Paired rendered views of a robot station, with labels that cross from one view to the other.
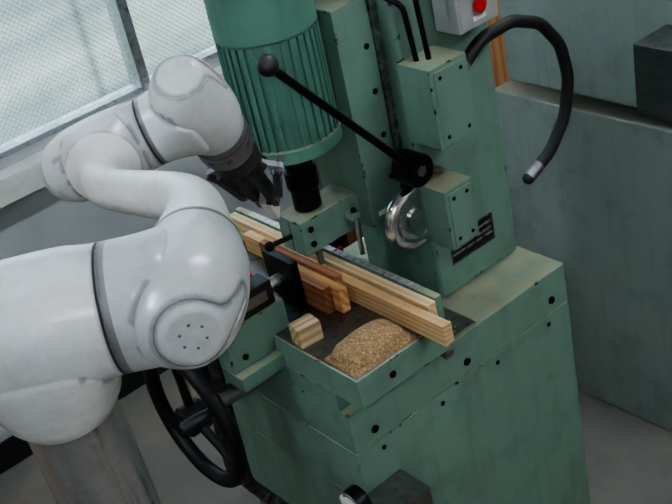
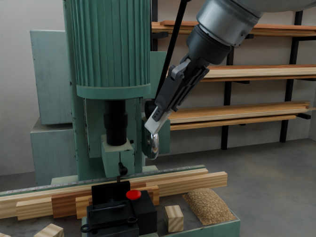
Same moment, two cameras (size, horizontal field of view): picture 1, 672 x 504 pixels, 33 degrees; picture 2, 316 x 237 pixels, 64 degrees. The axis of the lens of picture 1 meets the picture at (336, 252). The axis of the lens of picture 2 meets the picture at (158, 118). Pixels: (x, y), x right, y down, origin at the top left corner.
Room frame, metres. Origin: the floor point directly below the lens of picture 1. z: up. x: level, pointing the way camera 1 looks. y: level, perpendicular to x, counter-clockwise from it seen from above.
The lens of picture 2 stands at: (1.53, 0.59, 1.30)
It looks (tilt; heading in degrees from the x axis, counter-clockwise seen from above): 14 degrees down; 287
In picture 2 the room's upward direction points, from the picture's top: straight up
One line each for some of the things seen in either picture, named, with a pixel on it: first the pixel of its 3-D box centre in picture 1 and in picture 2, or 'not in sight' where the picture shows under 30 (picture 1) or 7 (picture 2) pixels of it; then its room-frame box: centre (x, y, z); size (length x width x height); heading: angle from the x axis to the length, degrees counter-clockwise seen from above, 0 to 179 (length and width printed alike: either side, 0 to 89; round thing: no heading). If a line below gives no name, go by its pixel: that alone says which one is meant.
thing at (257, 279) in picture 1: (227, 292); (121, 218); (1.72, 0.20, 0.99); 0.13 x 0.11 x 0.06; 34
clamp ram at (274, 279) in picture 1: (271, 283); (113, 208); (1.77, 0.13, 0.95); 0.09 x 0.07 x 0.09; 34
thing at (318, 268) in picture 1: (301, 269); (101, 199); (1.84, 0.07, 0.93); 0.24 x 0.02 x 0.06; 34
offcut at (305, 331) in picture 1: (306, 331); (173, 218); (1.64, 0.08, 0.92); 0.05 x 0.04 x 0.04; 117
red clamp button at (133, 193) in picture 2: not in sight; (133, 194); (1.71, 0.17, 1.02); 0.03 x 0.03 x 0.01
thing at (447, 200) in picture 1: (445, 208); (155, 134); (1.78, -0.21, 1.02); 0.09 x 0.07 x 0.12; 34
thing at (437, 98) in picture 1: (438, 97); (151, 74); (1.80, -0.23, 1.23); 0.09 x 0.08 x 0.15; 124
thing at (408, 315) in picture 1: (338, 282); (133, 193); (1.77, 0.01, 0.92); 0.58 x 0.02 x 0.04; 34
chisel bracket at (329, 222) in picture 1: (322, 222); (117, 155); (1.82, 0.01, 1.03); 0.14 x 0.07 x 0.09; 124
